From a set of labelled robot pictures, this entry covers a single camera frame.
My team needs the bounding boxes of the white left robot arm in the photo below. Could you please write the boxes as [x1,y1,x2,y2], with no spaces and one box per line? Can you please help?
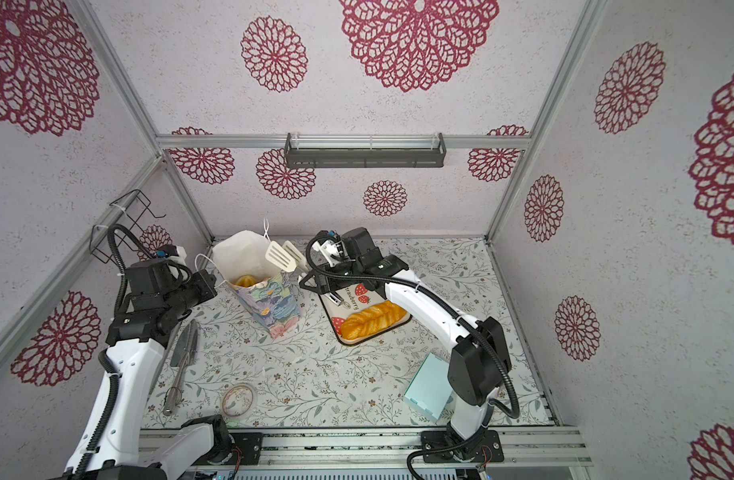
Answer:
[62,255,235,479]

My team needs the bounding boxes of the braided yellow bread loaf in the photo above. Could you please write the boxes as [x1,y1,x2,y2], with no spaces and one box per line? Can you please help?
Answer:
[340,301,408,341]

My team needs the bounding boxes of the black wire wall basket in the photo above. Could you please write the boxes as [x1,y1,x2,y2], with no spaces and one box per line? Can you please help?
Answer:
[89,189,167,266]

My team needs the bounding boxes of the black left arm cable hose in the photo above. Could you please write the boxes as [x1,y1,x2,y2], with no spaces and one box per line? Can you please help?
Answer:
[69,223,155,480]

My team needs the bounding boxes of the small bread roll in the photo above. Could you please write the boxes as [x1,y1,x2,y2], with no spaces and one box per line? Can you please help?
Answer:
[232,275,259,289]

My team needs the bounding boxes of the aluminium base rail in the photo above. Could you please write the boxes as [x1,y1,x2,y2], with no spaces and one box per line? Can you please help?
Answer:
[230,426,593,478]

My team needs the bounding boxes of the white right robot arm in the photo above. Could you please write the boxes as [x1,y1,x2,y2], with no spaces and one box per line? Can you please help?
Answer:
[301,227,521,442]

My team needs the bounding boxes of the black wall shelf rack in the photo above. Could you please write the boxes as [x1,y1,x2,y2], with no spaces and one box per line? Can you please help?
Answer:
[283,134,448,169]

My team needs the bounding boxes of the white slotted tongs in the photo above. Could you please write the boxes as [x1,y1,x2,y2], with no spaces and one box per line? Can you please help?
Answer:
[265,241,310,273]

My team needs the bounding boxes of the round tape roll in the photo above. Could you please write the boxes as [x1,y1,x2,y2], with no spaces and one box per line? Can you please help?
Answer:
[220,383,257,419]

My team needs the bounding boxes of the floral paper gift bag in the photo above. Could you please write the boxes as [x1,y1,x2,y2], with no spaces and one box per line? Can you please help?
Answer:
[194,230,300,339]

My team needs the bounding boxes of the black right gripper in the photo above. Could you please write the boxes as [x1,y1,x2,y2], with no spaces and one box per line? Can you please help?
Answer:
[300,263,367,295]

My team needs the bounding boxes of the strawberry print serving tray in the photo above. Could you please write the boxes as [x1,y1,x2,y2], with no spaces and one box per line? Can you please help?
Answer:
[319,284,412,346]

